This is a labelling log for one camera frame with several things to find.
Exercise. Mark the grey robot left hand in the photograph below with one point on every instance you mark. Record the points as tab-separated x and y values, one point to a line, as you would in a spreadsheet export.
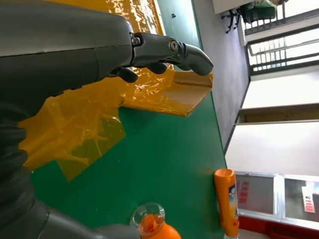
62	49

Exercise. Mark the orange bottle with clear cap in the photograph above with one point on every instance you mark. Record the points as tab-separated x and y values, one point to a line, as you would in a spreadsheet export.
152	224

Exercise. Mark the orange bottle with printed label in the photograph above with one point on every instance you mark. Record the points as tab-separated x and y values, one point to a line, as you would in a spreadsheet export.
225	201

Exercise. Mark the yellow film wrapped box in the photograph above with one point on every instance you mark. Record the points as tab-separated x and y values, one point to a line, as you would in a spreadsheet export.
75	132

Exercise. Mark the green table mat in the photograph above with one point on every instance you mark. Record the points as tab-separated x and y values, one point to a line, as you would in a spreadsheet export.
162	158

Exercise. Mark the window with metal railing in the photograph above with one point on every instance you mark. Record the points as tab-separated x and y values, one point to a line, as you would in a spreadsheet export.
281	49

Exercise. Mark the plain white cabinet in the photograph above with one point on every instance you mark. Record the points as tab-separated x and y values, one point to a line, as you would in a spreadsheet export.
271	148

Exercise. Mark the white glass-door cabinet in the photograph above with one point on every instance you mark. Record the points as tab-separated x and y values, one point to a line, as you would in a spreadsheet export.
256	194

